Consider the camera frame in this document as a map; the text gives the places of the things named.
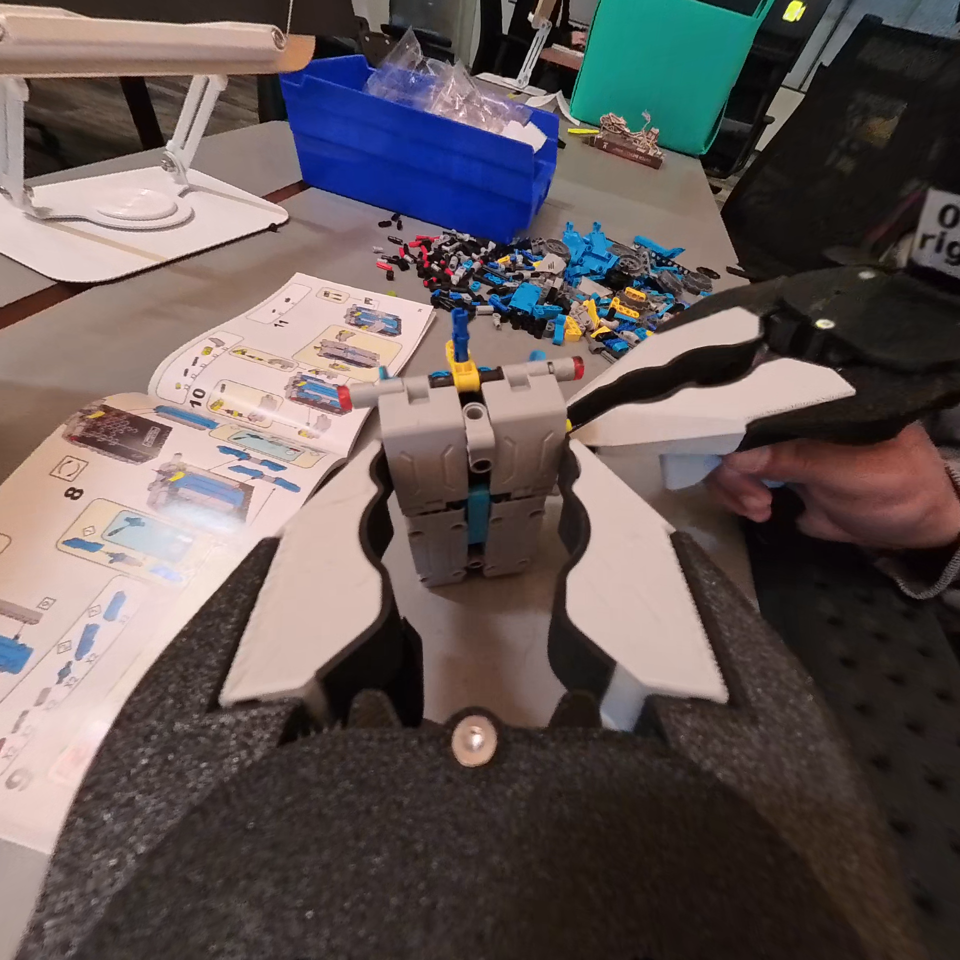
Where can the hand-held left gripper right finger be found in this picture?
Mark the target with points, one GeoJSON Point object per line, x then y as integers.
{"type": "Point", "coordinates": [645, 615]}

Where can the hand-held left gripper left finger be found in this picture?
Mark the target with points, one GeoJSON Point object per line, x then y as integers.
{"type": "Point", "coordinates": [300, 615]}

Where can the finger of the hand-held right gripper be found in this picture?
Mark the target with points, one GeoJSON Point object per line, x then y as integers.
{"type": "Point", "coordinates": [705, 345]}
{"type": "Point", "coordinates": [735, 408]}

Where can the pile of small toy bricks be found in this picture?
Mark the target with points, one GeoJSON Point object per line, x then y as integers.
{"type": "Point", "coordinates": [555, 293]}

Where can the brick instruction booklet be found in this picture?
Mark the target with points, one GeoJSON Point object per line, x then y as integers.
{"type": "Point", "coordinates": [150, 510]}

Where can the grey blue toy brick assembly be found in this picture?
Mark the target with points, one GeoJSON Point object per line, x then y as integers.
{"type": "Point", "coordinates": [450, 465]}

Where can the person's right forearm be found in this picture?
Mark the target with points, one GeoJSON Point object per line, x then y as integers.
{"type": "Point", "coordinates": [930, 570]}

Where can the grey desk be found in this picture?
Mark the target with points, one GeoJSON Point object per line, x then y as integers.
{"type": "Point", "coordinates": [300, 248]}

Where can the white desk stand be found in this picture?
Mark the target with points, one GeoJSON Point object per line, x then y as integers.
{"type": "Point", "coordinates": [135, 195]}

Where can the person's right hand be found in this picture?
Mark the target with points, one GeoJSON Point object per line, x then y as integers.
{"type": "Point", "coordinates": [870, 488]}

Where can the small brown wooden model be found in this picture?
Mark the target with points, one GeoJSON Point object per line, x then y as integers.
{"type": "Point", "coordinates": [627, 140]}

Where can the teal board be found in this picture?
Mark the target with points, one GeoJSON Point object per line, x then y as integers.
{"type": "Point", "coordinates": [668, 75]}

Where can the blue plastic bin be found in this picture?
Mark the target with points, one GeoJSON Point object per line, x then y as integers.
{"type": "Point", "coordinates": [420, 150]}

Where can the clear plastic bags of bricks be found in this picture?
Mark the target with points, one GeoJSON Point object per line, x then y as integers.
{"type": "Point", "coordinates": [450, 90]}

